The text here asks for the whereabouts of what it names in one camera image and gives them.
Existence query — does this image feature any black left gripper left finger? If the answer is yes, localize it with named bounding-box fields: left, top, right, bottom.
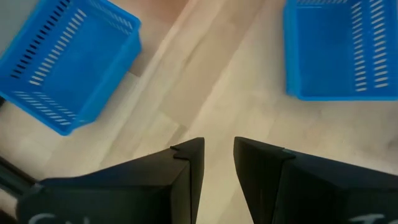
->
left=17, top=137, right=205, bottom=224

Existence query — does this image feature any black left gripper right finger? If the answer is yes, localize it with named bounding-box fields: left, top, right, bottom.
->
left=233, top=136, right=398, bottom=224

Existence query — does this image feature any blue plastic basket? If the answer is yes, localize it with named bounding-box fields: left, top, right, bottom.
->
left=282, top=0, right=398, bottom=102
left=0, top=0, right=142, bottom=137

